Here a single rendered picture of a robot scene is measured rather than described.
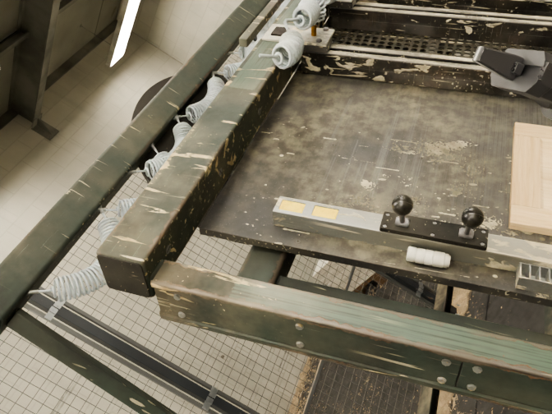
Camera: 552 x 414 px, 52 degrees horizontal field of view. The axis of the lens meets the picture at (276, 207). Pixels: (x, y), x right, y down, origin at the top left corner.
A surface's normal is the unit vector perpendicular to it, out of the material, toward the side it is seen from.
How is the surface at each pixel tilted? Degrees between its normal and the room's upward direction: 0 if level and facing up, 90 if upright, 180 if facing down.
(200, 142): 60
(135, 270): 90
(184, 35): 90
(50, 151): 90
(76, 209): 90
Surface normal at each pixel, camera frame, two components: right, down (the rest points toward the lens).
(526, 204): -0.05, -0.75
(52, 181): 0.42, -0.53
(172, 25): -0.33, 0.66
